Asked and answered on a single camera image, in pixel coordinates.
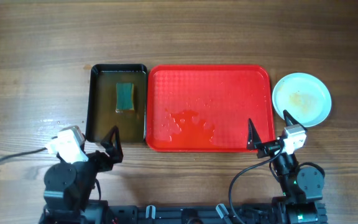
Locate green yellow sponge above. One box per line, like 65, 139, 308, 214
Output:
116, 83, 134, 113

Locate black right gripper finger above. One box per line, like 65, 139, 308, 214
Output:
283, 110, 306, 130
247, 118, 262, 151

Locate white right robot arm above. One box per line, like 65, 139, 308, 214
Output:
247, 110, 328, 223

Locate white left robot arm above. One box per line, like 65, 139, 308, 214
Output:
39, 126, 123, 224

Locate light blue plate top right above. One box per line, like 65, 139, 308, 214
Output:
272, 72, 332, 128

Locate red serving tray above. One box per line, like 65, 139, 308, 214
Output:
145, 65, 275, 152

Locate black water tray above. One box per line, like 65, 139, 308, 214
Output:
85, 63, 147, 143

